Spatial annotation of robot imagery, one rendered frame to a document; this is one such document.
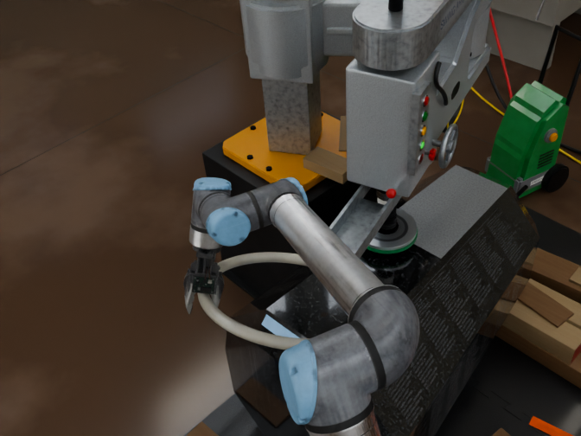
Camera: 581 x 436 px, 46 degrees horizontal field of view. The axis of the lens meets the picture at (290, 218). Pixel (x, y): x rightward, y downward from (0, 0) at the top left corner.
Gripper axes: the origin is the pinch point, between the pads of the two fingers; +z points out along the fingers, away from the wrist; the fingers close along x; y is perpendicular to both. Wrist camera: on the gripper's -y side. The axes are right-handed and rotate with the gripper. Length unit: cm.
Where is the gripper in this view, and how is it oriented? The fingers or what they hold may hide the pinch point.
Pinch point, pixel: (201, 309)
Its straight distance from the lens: 182.2
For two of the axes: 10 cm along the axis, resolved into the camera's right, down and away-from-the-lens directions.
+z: -1.3, 9.2, 3.7
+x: 9.9, 1.1, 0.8
